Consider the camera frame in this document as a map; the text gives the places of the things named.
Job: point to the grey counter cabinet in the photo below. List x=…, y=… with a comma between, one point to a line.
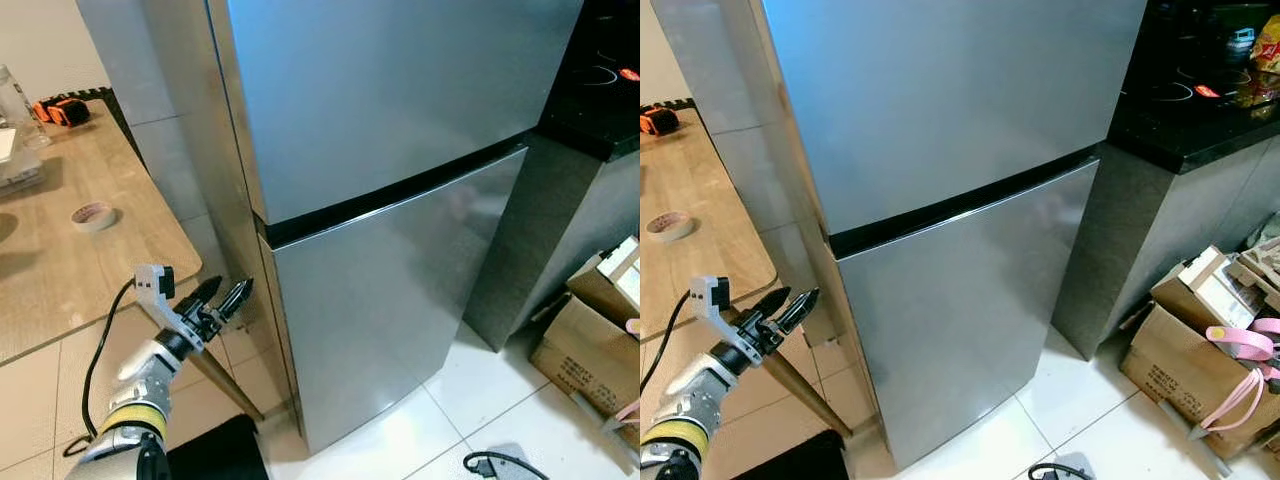
x=1130, y=240
x=540, y=230

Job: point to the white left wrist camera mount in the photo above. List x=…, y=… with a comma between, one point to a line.
x=712, y=297
x=152, y=285

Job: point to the small open cardboard box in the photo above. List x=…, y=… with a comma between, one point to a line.
x=600, y=290
x=1180, y=290

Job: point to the silver fridge cabinet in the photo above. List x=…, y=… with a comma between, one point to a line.
x=205, y=100
x=780, y=150

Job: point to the orange and black tool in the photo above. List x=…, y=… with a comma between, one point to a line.
x=68, y=113
x=660, y=122

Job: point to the dark floor mat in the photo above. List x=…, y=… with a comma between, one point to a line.
x=790, y=460

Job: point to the black induction cooktop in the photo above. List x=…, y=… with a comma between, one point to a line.
x=1170, y=90
x=600, y=75

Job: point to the clear glass jar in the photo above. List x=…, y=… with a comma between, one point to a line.
x=15, y=110

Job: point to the wooden table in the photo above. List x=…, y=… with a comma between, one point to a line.
x=700, y=270
x=60, y=270

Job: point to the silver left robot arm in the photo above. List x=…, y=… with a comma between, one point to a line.
x=695, y=400
x=140, y=385

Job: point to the yellow snack packet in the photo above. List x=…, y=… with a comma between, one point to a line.
x=1268, y=50

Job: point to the beige tape roll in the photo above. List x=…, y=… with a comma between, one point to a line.
x=95, y=228
x=670, y=238

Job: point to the grey metal bar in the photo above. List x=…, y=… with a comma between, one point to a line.
x=1195, y=435
x=600, y=425

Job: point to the clear plastic container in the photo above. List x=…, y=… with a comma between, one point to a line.
x=20, y=170

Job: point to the wooden table leg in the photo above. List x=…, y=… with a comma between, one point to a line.
x=815, y=400
x=235, y=390

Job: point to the large brown cardboard box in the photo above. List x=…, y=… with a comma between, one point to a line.
x=1170, y=370
x=580, y=350

